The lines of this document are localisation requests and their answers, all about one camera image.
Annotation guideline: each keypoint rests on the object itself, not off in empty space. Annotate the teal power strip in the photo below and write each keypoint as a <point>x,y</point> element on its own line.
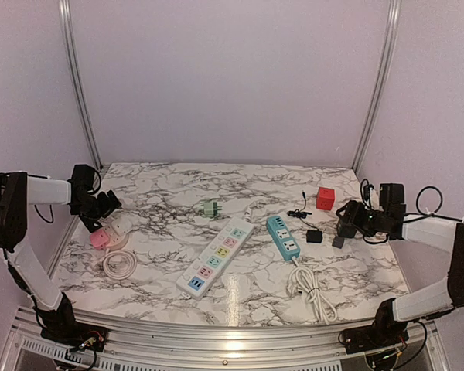
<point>282,237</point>

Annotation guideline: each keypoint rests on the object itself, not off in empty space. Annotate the red cube socket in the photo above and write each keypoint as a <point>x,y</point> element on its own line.
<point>325,198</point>

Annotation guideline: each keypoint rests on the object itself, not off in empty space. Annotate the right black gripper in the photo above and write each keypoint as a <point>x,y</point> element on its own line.
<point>357,208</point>

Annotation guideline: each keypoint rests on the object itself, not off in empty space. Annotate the aluminium front rail frame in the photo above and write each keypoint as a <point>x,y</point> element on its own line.
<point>141,345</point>

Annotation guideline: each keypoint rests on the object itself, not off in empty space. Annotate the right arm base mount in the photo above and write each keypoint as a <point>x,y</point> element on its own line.
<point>384,331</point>

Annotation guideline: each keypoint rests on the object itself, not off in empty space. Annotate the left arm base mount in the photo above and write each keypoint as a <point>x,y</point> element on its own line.
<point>61,326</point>

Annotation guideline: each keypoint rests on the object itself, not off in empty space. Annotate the dark green cube adapter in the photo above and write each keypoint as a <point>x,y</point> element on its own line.
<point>344,226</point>

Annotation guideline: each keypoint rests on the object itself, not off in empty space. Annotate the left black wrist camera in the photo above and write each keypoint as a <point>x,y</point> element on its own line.
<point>86,178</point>

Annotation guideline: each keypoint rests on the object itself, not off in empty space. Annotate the aluminium post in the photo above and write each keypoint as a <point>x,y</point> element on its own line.
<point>383,72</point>
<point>78,89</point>

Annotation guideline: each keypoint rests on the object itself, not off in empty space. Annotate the left aluminium post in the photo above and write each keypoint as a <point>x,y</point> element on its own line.
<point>78,89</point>

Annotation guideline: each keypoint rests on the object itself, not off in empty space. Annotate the white long power strip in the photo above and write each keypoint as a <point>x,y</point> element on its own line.
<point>202,273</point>

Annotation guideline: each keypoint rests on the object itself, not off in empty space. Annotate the light green plug adapter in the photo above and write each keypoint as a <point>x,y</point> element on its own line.
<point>211,209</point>

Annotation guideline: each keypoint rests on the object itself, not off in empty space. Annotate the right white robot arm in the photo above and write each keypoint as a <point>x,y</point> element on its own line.
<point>433,231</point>

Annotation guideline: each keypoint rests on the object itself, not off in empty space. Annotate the beige round power strip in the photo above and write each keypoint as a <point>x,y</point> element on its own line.
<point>117,232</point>

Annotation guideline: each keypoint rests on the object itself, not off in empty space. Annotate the small black usb charger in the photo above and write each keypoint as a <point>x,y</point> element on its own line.
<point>338,242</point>

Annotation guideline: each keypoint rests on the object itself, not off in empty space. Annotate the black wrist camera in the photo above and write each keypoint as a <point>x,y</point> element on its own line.
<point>86,178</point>
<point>391,198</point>

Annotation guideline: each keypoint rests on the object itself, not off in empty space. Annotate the pink cube socket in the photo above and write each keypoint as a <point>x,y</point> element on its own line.
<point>99,239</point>

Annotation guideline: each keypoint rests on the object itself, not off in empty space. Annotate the right aluminium post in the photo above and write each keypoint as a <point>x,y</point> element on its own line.
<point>383,72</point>

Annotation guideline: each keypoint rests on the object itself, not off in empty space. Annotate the black power adapter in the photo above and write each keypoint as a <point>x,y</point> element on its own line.
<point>314,236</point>

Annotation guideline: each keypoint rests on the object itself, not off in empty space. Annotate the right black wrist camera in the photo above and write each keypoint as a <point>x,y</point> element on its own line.
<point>391,198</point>

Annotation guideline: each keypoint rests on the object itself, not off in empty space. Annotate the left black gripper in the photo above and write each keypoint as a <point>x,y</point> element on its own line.
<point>110,206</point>

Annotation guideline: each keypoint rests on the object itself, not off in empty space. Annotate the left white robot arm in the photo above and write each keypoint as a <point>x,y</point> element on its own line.
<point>20,190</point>

